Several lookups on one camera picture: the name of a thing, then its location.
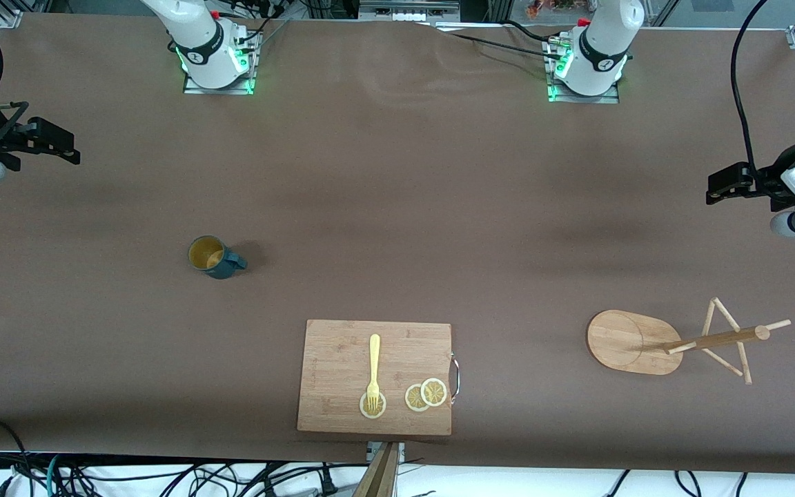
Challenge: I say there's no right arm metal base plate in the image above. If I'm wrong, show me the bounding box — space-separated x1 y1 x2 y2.
182 31 258 96

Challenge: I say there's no bamboo cutting board metal handle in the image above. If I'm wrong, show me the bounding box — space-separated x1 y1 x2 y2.
297 319 461 436

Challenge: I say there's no yellow plastic fork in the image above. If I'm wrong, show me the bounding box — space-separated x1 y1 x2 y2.
366 334 382 411

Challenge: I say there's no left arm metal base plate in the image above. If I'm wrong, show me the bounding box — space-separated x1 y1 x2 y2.
546 38 620 104

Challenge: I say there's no grey power strip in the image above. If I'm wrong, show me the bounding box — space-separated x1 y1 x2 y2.
360 0 460 21

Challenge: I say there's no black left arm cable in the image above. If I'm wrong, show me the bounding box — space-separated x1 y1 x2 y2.
730 0 771 184

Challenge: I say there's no short black table cable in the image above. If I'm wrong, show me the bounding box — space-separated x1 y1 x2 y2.
503 19 558 42

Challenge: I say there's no wooden mug rack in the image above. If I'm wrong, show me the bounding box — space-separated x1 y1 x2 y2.
587 297 792 386

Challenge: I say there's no long black table cable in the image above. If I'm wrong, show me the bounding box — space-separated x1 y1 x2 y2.
439 24 567 63

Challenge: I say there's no brown table cover sheet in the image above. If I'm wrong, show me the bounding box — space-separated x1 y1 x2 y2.
0 12 795 477

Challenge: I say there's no metal post bracket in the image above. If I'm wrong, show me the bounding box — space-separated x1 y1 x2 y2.
366 442 405 463

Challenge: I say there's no teal mug yellow inside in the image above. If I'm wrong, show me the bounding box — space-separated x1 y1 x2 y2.
188 235 248 280

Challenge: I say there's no wooden camera post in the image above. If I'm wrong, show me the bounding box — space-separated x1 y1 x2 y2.
353 442 400 497

